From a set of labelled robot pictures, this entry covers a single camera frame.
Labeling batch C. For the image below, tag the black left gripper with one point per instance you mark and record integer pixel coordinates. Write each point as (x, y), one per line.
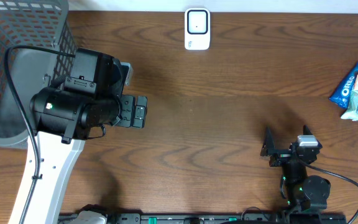
(133, 111)

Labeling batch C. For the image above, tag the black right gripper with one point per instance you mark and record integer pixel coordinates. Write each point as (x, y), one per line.
(286, 155)

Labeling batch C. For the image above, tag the blue Oreo cookie pack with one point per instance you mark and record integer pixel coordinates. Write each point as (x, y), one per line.
(341, 94)

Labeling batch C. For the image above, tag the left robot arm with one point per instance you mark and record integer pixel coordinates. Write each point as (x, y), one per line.
(59, 120)

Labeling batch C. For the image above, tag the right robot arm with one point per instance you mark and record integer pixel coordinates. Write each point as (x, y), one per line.
(306, 194)

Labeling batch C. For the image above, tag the grey plastic mesh basket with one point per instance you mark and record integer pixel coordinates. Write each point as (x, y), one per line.
(37, 45)

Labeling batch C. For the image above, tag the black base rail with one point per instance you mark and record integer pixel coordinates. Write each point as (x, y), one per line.
(250, 215)

